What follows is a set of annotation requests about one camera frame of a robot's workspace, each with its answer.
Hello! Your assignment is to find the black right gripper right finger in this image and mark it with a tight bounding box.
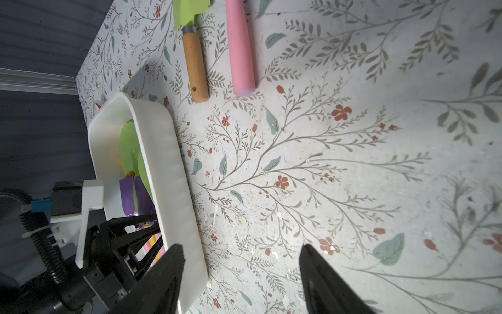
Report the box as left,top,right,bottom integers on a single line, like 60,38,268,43
299,244,374,314

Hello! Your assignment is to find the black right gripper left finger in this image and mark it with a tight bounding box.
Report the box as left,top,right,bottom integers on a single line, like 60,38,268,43
109,244,185,314

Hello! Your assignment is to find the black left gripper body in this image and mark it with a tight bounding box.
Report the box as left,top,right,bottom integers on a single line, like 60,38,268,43
52,181,163,311

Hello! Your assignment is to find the green shovel brown handle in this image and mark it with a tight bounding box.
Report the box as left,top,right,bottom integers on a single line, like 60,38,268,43
118,120,141,177

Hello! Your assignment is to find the purple shovel pink handle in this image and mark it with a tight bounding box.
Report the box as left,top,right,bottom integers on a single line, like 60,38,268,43
226,0,256,97
134,177,156,215

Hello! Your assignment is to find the green shovel wooden handle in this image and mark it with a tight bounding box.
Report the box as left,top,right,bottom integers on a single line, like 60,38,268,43
137,150,153,200
173,0,210,103

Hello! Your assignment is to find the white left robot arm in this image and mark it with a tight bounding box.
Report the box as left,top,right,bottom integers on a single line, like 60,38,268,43
1,209,163,313

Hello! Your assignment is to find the white plastic storage box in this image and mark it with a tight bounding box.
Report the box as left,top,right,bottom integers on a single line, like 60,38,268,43
88,92,208,313

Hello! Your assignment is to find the black corrugated cable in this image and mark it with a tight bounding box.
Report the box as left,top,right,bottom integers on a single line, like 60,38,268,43
0,189,71,285

